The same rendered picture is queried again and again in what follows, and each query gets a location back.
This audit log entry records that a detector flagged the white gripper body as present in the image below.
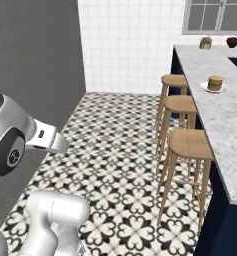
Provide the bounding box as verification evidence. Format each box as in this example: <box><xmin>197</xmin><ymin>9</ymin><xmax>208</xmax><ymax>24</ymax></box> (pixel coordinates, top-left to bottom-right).
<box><xmin>48</xmin><ymin>131</ymin><xmax>71</xmax><ymax>155</ymax></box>

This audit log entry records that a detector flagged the grey fridge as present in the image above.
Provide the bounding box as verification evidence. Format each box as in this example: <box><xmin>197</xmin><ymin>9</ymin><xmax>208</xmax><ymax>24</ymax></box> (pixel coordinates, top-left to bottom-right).
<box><xmin>0</xmin><ymin>0</ymin><xmax>87</xmax><ymax>231</ymax></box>

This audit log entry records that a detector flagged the dark blue dining counter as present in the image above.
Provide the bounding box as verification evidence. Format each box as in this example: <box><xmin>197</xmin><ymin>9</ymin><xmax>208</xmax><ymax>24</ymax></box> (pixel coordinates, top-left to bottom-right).
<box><xmin>169</xmin><ymin>44</ymin><xmax>237</xmax><ymax>256</ymax></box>

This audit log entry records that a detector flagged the brown pancake stack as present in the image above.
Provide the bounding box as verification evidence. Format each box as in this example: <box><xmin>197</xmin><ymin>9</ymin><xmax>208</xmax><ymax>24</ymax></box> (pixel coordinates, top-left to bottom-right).
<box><xmin>207</xmin><ymin>75</ymin><xmax>224</xmax><ymax>92</ymax></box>

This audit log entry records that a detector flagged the wooden bar stool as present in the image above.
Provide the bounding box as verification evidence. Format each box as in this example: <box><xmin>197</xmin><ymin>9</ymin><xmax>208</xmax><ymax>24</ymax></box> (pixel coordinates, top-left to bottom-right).
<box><xmin>155</xmin><ymin>94</ymin><xmax>198</xmax><ymax>158</ymax></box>
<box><xmin>155</xmin><ymin>73</ymin><xmax>189</xmax><ymax>128</ymax></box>
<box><xmin>156</xmin><ymin>128</ymin><xmax>215</xmax><ymax>234</ymax></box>

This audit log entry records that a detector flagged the white plate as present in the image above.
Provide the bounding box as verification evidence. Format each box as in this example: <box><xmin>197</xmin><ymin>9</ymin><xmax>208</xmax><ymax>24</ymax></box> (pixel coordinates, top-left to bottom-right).
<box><xmin>199</xmin><ymin>81</ymin><xmax>229</xmax><ymax>94</ymax></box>

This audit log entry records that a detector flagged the plant in yellow pot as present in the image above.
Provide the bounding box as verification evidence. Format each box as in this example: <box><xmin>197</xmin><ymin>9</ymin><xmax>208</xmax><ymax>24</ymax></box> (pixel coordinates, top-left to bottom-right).
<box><xmin>199</xmin><ymin>36</ymin><xmax>214</xmax><ymax>50</ymax></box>

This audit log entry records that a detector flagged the grey framed window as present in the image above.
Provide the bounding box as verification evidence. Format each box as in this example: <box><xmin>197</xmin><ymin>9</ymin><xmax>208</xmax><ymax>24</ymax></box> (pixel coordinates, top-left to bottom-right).
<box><xmin>181</xmin><ymin>0</ymin><xmax>237</xmax><ymax>36</ymax></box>

